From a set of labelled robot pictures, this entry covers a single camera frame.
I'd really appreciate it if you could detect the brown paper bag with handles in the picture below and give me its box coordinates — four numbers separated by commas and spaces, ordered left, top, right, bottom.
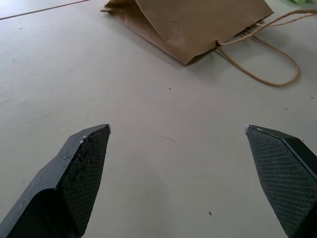
100, 0, 317, 87

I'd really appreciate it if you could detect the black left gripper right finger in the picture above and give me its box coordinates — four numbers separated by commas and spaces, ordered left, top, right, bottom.
245, 124, 317, 238

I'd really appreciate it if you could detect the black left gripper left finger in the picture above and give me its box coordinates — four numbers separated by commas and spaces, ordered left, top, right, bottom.
0, 123, 111, 238

